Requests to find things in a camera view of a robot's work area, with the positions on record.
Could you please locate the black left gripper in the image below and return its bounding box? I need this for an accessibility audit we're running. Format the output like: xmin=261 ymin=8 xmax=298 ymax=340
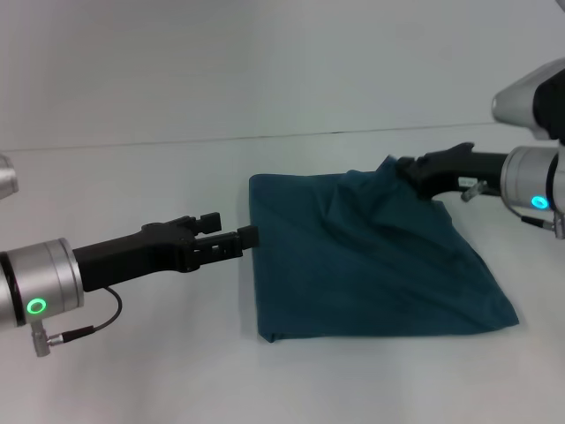
xmin=72 ymin=211 xmax=260 ymax=293

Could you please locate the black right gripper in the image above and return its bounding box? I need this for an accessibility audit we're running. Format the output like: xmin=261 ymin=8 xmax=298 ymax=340
xmin=394 ymin=141 xmax=511 ymax=202

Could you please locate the teal FREE print T-shirt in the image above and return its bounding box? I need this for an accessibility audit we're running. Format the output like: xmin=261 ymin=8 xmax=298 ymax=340
xmin=248 ymin=154 xmax=521 ymax=345

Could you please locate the left arm plug cable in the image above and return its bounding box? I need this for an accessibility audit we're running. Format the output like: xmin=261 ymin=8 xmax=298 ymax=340
xmin=28 ymin=286 xmax=124 ymax=359

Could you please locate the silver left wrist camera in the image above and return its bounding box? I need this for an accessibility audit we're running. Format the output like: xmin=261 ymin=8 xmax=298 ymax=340
xmin=0 ymin=152 xmax=21 ymax=201

